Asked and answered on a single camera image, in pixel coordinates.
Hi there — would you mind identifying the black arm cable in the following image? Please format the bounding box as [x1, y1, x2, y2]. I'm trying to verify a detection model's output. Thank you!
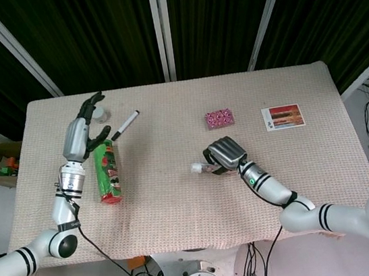
[72, 195, 135, 276]
[256, 225, 290, 276]

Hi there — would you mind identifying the small white lidded jar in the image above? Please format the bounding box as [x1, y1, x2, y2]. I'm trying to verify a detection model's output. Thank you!
[91, 104, 111, 125]

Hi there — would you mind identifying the white frame post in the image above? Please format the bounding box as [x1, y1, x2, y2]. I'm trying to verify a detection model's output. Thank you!
[0, 0, 65, 105]
[147, 0, 171, 83]
[334, 48, 369, 102]
[239, 0, 302, 72]
[159, 0, 178, 81]

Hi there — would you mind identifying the small orange box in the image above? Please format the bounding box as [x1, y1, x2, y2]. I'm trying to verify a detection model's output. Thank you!
[126, 256, 148, 271]

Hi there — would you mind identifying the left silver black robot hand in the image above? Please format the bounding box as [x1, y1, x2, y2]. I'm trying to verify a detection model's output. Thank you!
[54, 90, 116, 167]

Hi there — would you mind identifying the black and white marker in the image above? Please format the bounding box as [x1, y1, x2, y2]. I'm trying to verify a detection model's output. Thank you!
[107, 109, 144, 142]

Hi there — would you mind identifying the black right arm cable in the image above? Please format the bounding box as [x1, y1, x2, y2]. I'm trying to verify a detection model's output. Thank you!
[256, 225, 290, 276]

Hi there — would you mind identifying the beige waffle tablecloth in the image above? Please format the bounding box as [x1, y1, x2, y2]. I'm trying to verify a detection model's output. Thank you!
[0, 55, 369, 276]

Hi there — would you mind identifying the pink patterned card deck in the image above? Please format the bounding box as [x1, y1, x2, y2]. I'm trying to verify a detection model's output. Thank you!
[204, 107, 237, 132]

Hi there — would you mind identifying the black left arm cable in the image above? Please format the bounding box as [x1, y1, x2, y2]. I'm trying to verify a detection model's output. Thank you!
[72, 195, 135, 276]

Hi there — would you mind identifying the red brown picture postcard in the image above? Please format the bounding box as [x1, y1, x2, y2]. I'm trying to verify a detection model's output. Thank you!
[260, 102, 307, 133]

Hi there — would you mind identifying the floral white toothpaste tube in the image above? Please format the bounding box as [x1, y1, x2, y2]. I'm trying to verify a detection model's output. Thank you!
[189, 158, 225, 178]

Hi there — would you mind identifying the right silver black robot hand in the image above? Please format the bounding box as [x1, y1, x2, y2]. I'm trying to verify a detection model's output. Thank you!
[199, 133, 251, 179]

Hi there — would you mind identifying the green Pringles can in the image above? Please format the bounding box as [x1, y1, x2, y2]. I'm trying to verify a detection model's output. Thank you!
[90, 137, 126, 206]

